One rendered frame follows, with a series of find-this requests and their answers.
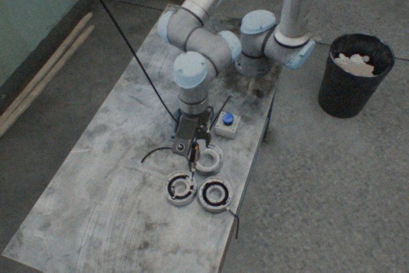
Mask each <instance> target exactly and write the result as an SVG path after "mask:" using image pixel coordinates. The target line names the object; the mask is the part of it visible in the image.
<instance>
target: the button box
mask: <svg viewBox="0 0 409 273"><path fill-rule="evenodd" d="M224 114H226V113H224V112H221V114H220V116H219V119H218V122H217V123H216V126H215V134H217V135H219V136H223V137H227V138H230V139H235V136H236V133H237V130H238V128H239V125H240V117H239V116H235V115H233V118H234V120H233V122H232V123H224V122H223V121H222V117H223V115H224Z"/></svg>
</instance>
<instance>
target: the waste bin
mask: <svg viewBox="0 0 409 273"><path fill-rule="evenodd" d="M340 54H344V56H345V57H347V58H349V59H350V58H351V57H352V56H353V55H354V54H357V55H358V54H359V56H360V57H362V58H363V57H364V56H367V57H369V61H367V62H364V61H363V62H364V63H365V64H366V65H369V66H373V67H374V68H373V72H371V73H372V74H373V75H370V76H363V75H357V74H353V73H351V72H349V71H347V70H345V69H343V68H342V67H341V66H339V65H338V64H337V62H336V61H335V59H336V58H340V57H339V55H340ZM326 63H327V64H326V65H325V71H324V74H323V79H322V82H321V87H320V92H319V95H318V102H319V105H320V106H321V108H322V109H323V110H324V111H325V112H326V113H328V114H329V115H331V116H334V117H336V118H352V117H354V116H356V115H358V113H360V112H361V110H362V109H363V108H364V106H365V105H366V104H367V102H368V100H369V99H370V98H371V96H372V95H373V93H374V92H375V90H376V89H377V87H378V86H379V85H380V83H381V82H382V81H383V80H384V78H385V77H386V75H387V74H388V73H389V72H390V71H391V70H392V68H393V67H394V64H395V57H394V53H393V50H392V49H391V47H390V45H388V44H387V43H386V42H384V41H383V40H382V39H380V38H378V37H377V36H374V35H370V34H367V33H359V32H353V33H346V34H343V35H341V36H339V37H338V38H336V39H335V40H334V41H333V42H332V45H331V46H330V49H329V54H328V58H327V62H326Z"/></svg>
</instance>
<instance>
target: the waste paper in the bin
mask: <svg viewBox="0 0 409 273"><path fill-rule="evenodd" d="M339 57H340V58H336V59H335V61H336V62H337V64H338V65H339V66H341V67H342V68H343V69H345V70H347V71H349V72H351V73H353V74H357V75H363V76H370V75H373V74H372V73H371V72H373V68H374V67H373V66H369V65H366V64H365V63H364V62H367V61H369V57H367V56H364V57H363V58H362V57H360V56H359V54H358V55H357V54H354V55H353V56H352V57H351V58H350V59H349V58H347V57H345V56H344V54H340V55H339ZM363 61H364V62H363Z"/></svg>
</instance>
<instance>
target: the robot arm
mask: <svg viewBox="0 0 409 273"><path fill-rule="evenodd" d="M221 1H222V0H185V1H184V3H183V4H182V5H181V6H180V9H179V10H178V12H177V13H176V12H172V11H169V12H166V13H165V14H163V15H162V16H161V18H160V20H159V22H158V25H157V32H158V35H159V37H161V38H162V39H163V40H165V41H166V42H168V44H169V45H173V46H175V47H176V48H178V49H179V50H182V51H184V52H186V53H182V54H180V55H179V56H178V57H177V58H176V59H175V61H174V80H175V82H176V89H177V96H178V100H179V103H180V107H181V111H182V113H183V114H182V117H181V121H180V124H179V126H178V130H177V133H176V136H175V139H174V143H173V145H172V148H171V151H172V152H173V153H174V154H177V155H181V156H183V157H187V156H188V155H189V153H190V149H191V147H192V146H193V141H194V138H195V137H196V138H197V143H198V144H199V146H198V147H199V151H200V152H203V151H204V150H206V148H207V147H208V145H209V144H210V140H211V135H210V130H208V127H207V126H208V123H209V122H210V123H211V122H212V120H213V106H210V105H209V96H208V85H209V84H210V82H212V81H213V80H214V79H215V78H216V77H217V76H218V75H219V74H221V73H222V72H223V71H224V70H225V69H226V68H227V67H228V66H229V65H231V64H232V63H233V61H234V60H235V68H236V70H237V71H238V72H239V73H240V74H242V75H244V76H246V77H261V76H263V75H265V74H268V73H269V72H270V71H271V69H272V64H273V60H274V61H276V62H278V63H280V64H282V65H284V66H285V67H287V68H291V69H293V70H295V69H298V68H299V67H300V66H301V65H303V64H304V62H305V61H306V59H307V58H308V57H309V55H310V54H311V52H312V50H313V49H314V46H315V42H314V41H313V40H312V39H311V40H310V39H309V38H310V34H311V33H310V30H309V28H308V27H307V25H308V21H309V16H310V12H311V7H312V5H313V1H314V0H284V2H283V8H282V17H281V23H280V24H277V23H276V19H275V15H274V14H273V13H271V12H269V11H266V10H257V11H253V12H250V13H248V14H247V15H246V16H245V17H244V18H243V19H242V25H241V27H240V31H241V35H240V42H239V40H238V37H237V36H236V35H235V34H233V33H232V32H230V31H222V32H220V33H218V34H217V35H213V34H212V33H211V32H209V31H207V30H205V29H203V26H204V25H205V24H206V22H207V21H208V19H209V18H210V17H211V16H212V13H213V12H214V10H215V9H216V7H218V5H219V3H220V2H221ZM209 108H210V112H209V111H208V109H209ZM211 115H212V117H211Z"/></svg>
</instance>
